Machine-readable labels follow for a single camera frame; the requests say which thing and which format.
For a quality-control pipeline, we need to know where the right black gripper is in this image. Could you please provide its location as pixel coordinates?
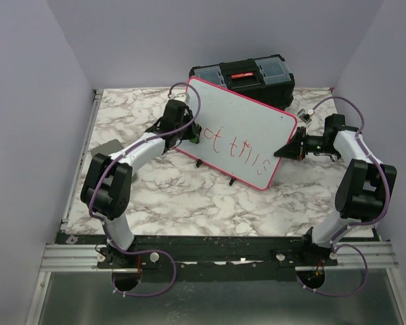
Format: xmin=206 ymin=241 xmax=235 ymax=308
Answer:
xmin=274 ymin=127 xmax=340 ymax=161

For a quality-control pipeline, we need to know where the pink framed whiteboard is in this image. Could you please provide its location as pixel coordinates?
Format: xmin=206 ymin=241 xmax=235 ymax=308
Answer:
xmin=177 ymin=77 xmax=298 ymax=190

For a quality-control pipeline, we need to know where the green bone-shaped eraser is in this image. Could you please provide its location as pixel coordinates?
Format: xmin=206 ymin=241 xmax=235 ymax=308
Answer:
xmin=189 ymin=123 xmax=202 ymax=144

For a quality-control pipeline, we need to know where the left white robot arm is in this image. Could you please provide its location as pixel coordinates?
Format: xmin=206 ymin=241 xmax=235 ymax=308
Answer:
xmin=80 ymin=93 xmax=202 ymax=267

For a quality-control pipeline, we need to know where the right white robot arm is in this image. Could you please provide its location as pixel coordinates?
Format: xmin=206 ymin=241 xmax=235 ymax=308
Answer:
xmin=273 ymin=114 xmax=397 ymax=265

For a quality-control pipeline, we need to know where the black plastic toolbox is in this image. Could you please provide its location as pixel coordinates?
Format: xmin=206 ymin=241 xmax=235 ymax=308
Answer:
xmin=189 ymin=54 xmax=295 ymax=110

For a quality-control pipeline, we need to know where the grey sponge block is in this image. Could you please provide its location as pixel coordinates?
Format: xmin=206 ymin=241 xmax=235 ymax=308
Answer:
xmin=90 ymin=139 xmax=123 ymax=156

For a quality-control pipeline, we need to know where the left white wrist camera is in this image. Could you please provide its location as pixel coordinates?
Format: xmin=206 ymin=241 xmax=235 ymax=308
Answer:
xmin=173 ymin=92 xmax=190 ymax=106

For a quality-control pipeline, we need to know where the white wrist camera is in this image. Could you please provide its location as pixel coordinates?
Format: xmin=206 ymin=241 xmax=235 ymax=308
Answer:
xmin=173 ymin=92 xmax=190 ymax=106
xmin=297 ymin=108 xmax=315 ymax=127

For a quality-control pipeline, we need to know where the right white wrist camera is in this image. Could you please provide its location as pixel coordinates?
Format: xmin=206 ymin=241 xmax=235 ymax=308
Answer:
xmin=297 ymin=108 xmax=315 ymax=127

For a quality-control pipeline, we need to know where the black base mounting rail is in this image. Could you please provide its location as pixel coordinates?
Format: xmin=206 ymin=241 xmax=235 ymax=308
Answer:
xmin=58 ymin=235 xmax=338 ymax=284

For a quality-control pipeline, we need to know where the aluminium extrusion frame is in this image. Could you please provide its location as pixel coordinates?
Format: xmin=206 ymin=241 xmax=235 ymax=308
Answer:
xmin=23 ymin=88 xmax=104 ymax=325

